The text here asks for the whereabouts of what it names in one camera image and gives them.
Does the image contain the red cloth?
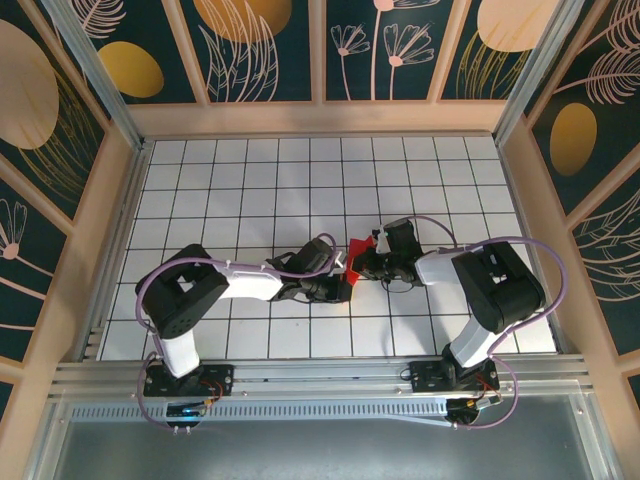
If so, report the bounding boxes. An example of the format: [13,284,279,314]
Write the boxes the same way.
[344,237,379,289]

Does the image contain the grey metal sheet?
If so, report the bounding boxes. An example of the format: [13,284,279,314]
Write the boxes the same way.
[27,392,619,480]

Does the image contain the teal panel with pink flowers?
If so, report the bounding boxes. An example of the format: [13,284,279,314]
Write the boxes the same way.
[325,0,464,101]

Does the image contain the teal panel oval and fern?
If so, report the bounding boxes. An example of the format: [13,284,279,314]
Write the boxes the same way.
[522,0,640,216]

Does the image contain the teal panel with pink fern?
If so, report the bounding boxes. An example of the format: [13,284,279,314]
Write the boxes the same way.
[572,184,640,356]

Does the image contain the teal panel cream disc feather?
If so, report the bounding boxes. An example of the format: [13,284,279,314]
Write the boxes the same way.
[439,0,561,101]

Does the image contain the teal panel with orange disc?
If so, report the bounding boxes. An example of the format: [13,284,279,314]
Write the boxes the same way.
[178,0,314,104]

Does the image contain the teal panel with yellow oval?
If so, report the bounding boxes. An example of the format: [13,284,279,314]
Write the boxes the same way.
[67,0,199,105]

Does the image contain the teal panel with outlined tulip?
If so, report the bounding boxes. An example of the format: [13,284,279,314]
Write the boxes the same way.
[0,177,69,364]

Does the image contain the teal panel cream disc gold lines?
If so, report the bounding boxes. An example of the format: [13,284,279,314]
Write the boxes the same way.
[0,0,110,221]

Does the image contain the long aluminium mounting rail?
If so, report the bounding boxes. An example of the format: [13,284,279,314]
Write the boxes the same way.
[49,355,591,401]

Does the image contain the right aluminium side rail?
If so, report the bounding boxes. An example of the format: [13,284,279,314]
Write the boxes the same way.
[497,139,571,354]

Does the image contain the aluminium side rail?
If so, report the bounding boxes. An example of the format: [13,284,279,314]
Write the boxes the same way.
[497,139,571,354]
[79,142,151,361]

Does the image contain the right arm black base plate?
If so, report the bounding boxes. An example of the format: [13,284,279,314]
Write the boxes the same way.
[408,360,500,394]

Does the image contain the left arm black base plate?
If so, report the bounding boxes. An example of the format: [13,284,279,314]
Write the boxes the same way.
[143,363,236,397]

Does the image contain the slotted grey cable duct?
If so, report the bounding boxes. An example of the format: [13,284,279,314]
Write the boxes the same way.
[69,401,451,424]

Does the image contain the left aluminium side rail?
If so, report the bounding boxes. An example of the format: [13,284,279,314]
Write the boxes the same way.
[79,142,151,361]

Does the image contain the right aluminium corner post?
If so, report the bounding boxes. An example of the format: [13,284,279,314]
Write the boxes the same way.
[492,0,589,146]

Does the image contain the aluminium corner post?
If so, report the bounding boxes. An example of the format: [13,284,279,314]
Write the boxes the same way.
[42,0,147,151]
[492,0,589,146]

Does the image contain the left aluminium corner post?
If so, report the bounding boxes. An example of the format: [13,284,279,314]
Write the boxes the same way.
[42,0,147,151]

